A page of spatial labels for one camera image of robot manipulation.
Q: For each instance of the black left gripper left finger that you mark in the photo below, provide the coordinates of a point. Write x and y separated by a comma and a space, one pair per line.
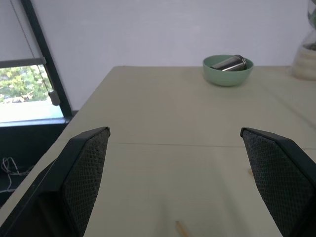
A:
61, 187

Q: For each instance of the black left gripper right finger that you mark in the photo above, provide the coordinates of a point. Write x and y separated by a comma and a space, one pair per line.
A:
281, 177

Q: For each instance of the wooden chopstick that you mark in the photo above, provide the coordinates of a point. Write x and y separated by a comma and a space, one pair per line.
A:
182, 229

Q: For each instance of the mint green bowl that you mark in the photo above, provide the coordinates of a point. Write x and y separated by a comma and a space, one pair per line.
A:
225, 74

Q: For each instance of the white ribbed plant pot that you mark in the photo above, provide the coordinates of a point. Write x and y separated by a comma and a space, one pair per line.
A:
304, 61

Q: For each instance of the stainless steel cup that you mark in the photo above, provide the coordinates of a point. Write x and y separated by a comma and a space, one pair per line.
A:
229, 64

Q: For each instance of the white roller blind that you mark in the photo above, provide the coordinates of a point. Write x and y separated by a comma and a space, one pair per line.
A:
17, 32

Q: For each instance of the black window frame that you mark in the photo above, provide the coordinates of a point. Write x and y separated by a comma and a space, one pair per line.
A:
47, 64

